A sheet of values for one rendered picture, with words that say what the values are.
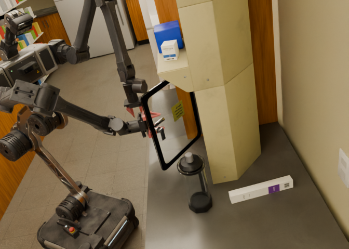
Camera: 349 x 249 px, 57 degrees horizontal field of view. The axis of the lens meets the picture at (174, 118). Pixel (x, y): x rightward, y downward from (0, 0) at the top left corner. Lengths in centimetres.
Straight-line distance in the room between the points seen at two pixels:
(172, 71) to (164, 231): 62
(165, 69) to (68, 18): 526
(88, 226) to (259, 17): 178
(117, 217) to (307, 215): 149
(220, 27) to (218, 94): 24
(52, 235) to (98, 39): 440
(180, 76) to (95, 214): 161
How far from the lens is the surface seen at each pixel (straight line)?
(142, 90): 160
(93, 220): 249
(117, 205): 254
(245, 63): 127
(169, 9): 144
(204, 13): 107
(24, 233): 314
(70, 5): 627
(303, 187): 142
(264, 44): 156
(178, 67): 114
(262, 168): 150
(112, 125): 140
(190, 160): 120
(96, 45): 638
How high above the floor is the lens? 195
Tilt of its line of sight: 32 degrees down
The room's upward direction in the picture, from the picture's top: 14 degrees counter-clockwise
